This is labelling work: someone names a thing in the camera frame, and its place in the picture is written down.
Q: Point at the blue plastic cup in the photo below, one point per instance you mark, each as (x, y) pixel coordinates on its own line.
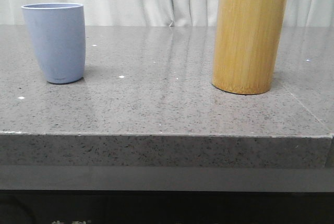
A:
(57, 32)

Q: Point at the bamboo cylindrical holder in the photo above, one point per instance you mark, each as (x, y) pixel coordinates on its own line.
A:
(246, 44)

